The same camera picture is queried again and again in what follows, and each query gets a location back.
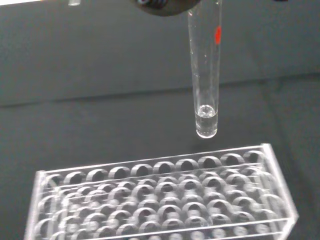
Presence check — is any black bench cloth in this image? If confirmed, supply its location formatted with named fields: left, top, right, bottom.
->
left=0, top=0, right=320, bottom=240

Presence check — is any clear acrylic test tube rack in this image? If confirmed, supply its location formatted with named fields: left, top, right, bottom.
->
left=23, top=142, right=300, bottom=240

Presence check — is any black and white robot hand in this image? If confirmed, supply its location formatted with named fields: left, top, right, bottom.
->
left=129, top=0, right=201, bottom=18

